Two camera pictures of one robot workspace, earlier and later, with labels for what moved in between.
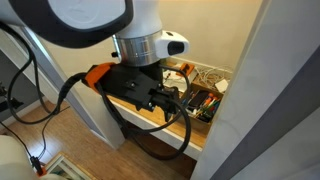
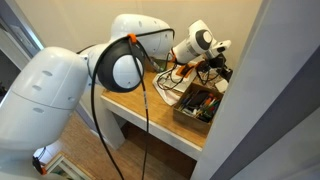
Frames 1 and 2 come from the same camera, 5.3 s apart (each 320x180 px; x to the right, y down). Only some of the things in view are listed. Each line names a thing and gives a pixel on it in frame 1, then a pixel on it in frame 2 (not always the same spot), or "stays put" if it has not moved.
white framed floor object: (63, 165) stays put
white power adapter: (221, 86) stays put
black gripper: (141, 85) -> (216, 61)
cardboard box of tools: (201, 105) stays put
